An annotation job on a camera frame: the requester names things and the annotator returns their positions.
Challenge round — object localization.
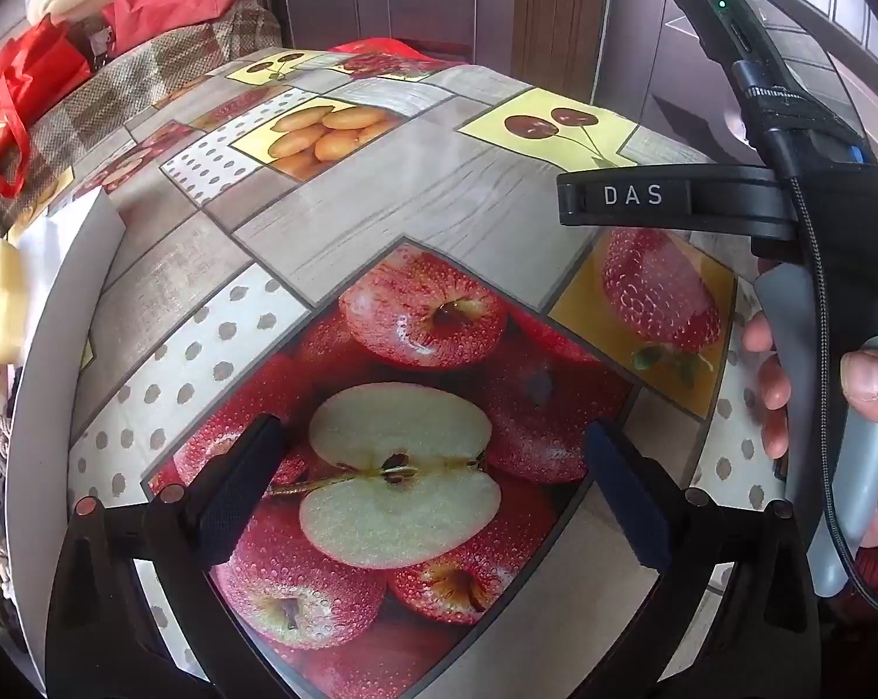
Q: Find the black braided cable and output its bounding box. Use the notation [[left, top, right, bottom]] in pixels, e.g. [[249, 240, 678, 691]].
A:
[[730, 62, 878, 613]]

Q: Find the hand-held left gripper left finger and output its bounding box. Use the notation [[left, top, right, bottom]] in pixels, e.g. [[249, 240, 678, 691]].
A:
[[46, 414, 291, 699]]

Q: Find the red tote bag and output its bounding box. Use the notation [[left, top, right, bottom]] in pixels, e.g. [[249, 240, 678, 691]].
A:
[[0, 15, 94, 197]]

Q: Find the white box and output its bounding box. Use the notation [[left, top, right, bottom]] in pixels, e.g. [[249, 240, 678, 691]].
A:
[[6, 188, 129, 678]]

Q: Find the fruit printed tablecloth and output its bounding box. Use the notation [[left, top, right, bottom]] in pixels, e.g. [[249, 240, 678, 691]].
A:
[[0, 44, 796, 699]]

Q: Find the plaid covered bench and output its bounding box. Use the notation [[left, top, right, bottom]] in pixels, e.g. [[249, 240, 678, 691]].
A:
[[0, 0, 284, 249]]

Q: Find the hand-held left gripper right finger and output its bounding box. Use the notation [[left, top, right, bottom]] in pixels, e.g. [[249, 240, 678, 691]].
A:
[[583, 418, 822, 699]]

